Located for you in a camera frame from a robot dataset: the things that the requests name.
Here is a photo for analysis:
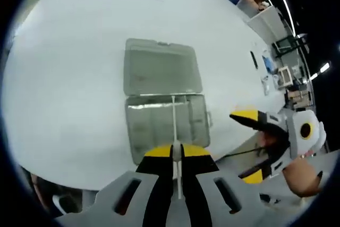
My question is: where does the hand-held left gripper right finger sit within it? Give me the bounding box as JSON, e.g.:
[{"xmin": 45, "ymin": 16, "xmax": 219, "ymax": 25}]
[{"xmin": 180, "ymin": 143, "xmax": 266, "ymax": 227}]

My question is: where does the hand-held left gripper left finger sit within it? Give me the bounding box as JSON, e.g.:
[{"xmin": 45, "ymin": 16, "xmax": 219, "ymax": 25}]
[{"xmin": 54, "ymin": 143, "xmax": 175, "ymax": 227}]

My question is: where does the grey transparent guide fixture box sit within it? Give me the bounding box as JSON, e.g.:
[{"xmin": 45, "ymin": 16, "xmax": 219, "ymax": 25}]
[{"xmin": 123, "ymin": 38, "xmax": 214, "ymax": 166}]

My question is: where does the person's right hand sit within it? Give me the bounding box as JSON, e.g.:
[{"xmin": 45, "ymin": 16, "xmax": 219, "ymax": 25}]
[{"xmin": 282, "ymin": 154, "xmax": 324, "ymax": 199}]

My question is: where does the white handheld controller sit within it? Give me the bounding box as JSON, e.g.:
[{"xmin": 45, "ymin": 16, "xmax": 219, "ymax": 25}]
[{"xmin": 261, "ymin": 74, "xmax": 271, "ymax": 96}]

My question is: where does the white storage bin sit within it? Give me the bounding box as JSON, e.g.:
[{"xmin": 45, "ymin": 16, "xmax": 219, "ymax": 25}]
[{"xmin": 276, "ymin": 66, "xmax": 293, "ymax": 89}]

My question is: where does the blue cloth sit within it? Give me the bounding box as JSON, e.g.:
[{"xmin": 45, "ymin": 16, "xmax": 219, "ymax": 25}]
[{"xmin": 262, "ymin": 55, "xmax": 275, "ymax": 74}]

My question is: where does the black cable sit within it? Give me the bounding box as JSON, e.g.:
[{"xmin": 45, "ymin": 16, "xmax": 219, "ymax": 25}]
[{"xmin": 220, "ymin": 146, "xmax": 268, "ymax": 160}]

